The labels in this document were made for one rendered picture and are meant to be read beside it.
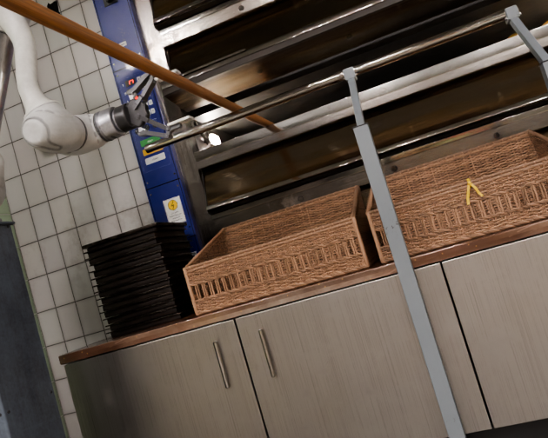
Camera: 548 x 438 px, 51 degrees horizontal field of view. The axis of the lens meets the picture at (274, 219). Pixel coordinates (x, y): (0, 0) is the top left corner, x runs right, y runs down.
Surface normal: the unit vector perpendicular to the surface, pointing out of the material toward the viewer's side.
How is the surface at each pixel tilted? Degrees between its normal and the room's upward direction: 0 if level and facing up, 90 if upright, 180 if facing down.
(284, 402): 90
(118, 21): 90
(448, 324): 90
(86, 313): 90
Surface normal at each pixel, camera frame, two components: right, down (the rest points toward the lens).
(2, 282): 0.93, -0.29
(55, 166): -0.27, 0.00
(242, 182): -0.35, -0.32
